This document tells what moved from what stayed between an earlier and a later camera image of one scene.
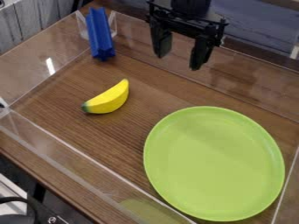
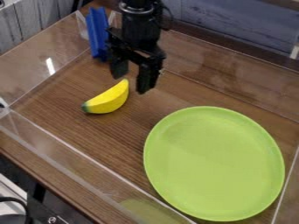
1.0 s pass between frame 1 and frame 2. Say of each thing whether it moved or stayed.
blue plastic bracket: stayed
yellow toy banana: stayed
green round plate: stayed
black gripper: moved
